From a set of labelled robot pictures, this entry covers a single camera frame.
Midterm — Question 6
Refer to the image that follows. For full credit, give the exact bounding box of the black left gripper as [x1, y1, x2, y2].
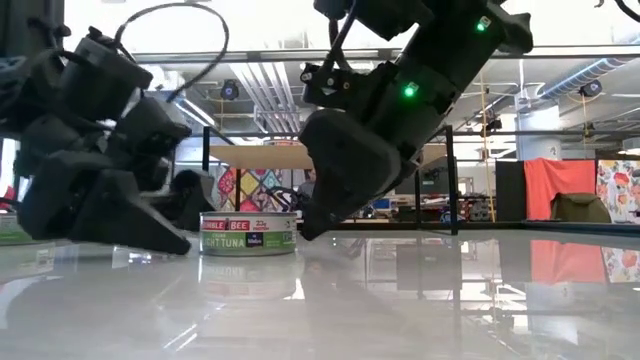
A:
[14, 97, 218, 255]

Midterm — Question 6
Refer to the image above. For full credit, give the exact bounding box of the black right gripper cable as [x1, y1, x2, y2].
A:
[327, 0, 359, 71]

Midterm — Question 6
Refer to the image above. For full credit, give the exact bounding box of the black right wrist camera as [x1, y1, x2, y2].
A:
[298, 60, 401, 110]

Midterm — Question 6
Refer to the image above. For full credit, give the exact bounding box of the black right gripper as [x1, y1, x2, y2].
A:
[299, 62, 461, 241]

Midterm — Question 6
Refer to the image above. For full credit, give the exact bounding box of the colourful patchwork quilt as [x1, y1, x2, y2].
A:
[215, 167, 301, 214]

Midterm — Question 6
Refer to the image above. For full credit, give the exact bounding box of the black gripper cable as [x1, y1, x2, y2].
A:
[327, 0, 359, 71]
[113, 2, 231, 104]

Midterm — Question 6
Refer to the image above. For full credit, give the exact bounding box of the white glossy table sheet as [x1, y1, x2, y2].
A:
[0, 228, 640, 360]

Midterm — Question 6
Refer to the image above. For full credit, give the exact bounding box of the white round column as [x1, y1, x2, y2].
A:
[514, 105, 564, 161]

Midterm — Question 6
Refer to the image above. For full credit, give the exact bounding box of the black panel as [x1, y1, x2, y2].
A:
[494, 159, 527, 223]

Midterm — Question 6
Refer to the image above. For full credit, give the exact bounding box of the black ceiling-mounted camera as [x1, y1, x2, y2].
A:
[219, 79, 240, 102]
[579, 79, 604, 99]

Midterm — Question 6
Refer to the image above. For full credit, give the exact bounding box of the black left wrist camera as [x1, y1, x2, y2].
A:
[59, 34, 154, 121]

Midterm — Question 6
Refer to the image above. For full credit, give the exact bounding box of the grey overhead frame beam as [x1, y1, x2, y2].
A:
[132, 44, 640, 69]

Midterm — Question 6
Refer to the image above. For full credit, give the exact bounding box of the orange cloth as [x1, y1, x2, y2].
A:
[523, 158, 598, 222]

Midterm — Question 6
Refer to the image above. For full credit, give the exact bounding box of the person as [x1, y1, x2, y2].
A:
[298, 168, 317, 199]

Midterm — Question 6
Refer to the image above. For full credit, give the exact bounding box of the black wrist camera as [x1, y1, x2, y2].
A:
[59, 34, 154, 121]
[298, 60, 401, 110]

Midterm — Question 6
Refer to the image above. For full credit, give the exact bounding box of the white ceiling box unit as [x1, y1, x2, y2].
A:
[149, 67, 187, 101]

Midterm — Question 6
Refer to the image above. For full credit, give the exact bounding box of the large silver air duct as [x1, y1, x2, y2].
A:
[537, 27, 640, 101]

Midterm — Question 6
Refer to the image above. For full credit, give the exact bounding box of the black monitor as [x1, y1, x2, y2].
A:
[418, 159, 451, 197]

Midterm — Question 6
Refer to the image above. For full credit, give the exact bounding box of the black background station frame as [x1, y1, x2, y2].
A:
[452, 128, 640, 139]

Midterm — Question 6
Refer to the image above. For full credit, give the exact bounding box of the yellow hanging rope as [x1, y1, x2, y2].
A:
[478, 74, 497, 224]

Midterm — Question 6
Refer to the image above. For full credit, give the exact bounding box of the black aluminium table frame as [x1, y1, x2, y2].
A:
[329, 219, 640, 236]

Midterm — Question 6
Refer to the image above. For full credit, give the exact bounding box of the floral cloth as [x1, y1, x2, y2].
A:
[595, 158, 640, 224]

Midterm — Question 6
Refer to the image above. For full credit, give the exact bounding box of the wooden shelf with black frame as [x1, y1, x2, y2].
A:
[201, 124, 459, 237]

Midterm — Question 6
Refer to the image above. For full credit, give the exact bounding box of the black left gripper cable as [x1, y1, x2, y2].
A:
[113, 2, 231, 104]

